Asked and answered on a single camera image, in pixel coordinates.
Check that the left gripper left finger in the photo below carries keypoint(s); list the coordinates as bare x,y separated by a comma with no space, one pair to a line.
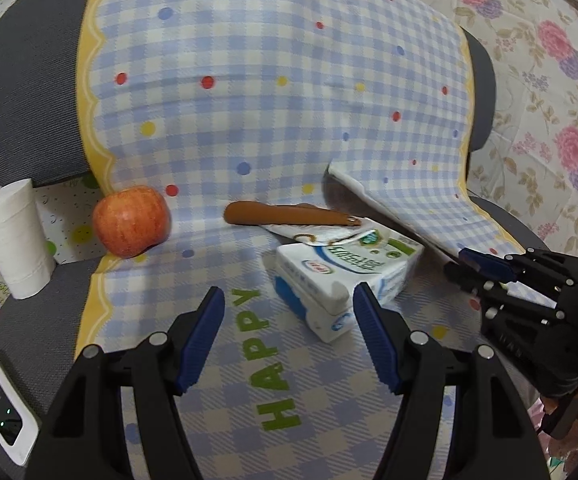
83,435

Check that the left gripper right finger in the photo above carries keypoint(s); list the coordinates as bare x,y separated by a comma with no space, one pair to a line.
492,436

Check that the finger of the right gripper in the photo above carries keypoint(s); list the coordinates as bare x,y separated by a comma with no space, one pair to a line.
479,284
493,268

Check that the white power bank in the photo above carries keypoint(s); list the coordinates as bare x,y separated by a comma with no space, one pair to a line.
19,427

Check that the white milk carton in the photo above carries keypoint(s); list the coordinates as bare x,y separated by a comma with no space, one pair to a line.
317,282

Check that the red apple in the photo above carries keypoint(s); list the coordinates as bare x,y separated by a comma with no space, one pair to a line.
131,221

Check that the white tissue roll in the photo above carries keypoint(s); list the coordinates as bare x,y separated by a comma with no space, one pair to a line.
25,261

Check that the blue checkered cloth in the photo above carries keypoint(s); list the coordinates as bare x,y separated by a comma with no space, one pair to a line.
352,104

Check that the black office chair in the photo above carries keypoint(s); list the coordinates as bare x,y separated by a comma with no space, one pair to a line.
230,100

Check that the floral plastic wall sheet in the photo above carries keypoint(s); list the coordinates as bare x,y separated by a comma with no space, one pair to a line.
529,165

